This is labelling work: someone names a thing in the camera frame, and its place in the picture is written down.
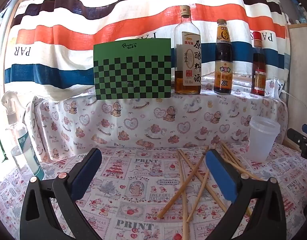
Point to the clear cooking wine bottle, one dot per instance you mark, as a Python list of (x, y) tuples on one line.
[(187, 85)]

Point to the bear printed cloth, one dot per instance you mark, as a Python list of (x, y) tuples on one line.
[(143, 120)]

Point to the striped curtain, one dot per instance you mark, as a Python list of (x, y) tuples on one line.
[(143, 5)]

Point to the clear plastic cup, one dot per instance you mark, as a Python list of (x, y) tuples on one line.
[(262, 140)]

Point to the green checkered box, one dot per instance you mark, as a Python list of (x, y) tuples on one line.
[(132, 72)]

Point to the clear spray bottle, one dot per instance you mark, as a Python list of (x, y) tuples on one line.
[(23, 142)]

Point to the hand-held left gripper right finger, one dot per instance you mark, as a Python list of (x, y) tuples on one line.
[(223, 177)]

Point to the white charging device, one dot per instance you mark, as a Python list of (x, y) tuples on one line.
[(279, 86)]

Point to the red-capped sauce bottle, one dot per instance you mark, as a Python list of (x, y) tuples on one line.
[(259, 67)]

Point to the pile of wooden chopsticks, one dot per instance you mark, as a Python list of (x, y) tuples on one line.
[(184, 205)]

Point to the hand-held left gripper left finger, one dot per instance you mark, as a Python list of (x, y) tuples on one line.
[(86, 172)]

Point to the dark sauce bottle yellow label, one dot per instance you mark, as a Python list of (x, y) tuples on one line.
[(223, 55)]

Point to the patchwork printed tablecloth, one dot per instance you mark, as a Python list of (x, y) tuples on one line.
[(133, 192)]

